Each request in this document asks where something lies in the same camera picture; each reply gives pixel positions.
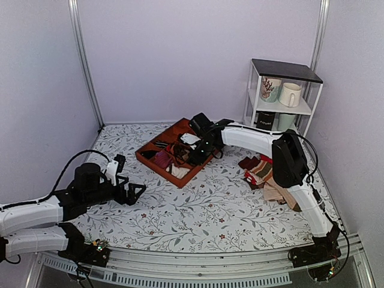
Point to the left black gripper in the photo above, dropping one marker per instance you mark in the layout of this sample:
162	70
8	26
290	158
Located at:
121	198

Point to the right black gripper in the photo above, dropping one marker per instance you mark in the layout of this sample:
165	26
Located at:
197	161

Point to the brown argyle sock pair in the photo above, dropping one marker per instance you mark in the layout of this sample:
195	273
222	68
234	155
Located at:
185	158

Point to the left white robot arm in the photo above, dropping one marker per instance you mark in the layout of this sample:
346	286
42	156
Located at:
45	224

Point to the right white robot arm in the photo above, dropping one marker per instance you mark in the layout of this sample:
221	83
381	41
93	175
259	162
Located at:
289	165

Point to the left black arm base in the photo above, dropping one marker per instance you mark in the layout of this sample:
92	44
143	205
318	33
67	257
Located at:
78	250

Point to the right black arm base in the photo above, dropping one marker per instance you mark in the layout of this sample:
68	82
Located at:
323	249

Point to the dark red patterned sock roll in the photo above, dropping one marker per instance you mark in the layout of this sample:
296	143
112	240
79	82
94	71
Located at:
176	150

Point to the white rolled sock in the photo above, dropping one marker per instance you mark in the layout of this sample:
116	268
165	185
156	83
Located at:
178	172

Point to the black rolled sock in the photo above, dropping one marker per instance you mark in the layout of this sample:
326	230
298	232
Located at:
148	154

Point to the brown divided wooden tray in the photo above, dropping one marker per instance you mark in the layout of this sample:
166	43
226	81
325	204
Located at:
172	158

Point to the purple rolled sock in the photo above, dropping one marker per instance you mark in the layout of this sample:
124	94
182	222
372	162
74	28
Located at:
163	160

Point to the floral white tablecloth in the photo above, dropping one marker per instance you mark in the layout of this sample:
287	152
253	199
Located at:
215	212

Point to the striped beige sock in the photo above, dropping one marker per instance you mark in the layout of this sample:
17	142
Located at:
258	176

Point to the black mug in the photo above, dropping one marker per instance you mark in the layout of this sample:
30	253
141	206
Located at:
265	120

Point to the pale green tumbler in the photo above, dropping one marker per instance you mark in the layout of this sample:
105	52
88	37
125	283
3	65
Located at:
285	120

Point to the coral pattern mug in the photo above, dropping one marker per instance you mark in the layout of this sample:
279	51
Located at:
270	89

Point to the white shelf rack black top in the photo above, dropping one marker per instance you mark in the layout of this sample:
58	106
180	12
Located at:
299	74

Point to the white ribbed mug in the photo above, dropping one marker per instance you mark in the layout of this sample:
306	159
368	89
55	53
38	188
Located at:
290	95

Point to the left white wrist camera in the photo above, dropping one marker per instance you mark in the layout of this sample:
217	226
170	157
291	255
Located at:
114	167

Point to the aluminium front rail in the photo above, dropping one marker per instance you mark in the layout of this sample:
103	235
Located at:
224	259

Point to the right aluminium frame post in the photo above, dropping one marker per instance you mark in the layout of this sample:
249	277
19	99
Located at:
320	33

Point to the aluminium frame post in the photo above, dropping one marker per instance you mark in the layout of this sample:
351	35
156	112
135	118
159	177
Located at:
80	44
320	33

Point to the left aluminium frame post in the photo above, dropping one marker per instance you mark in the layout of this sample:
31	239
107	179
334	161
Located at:
80	44

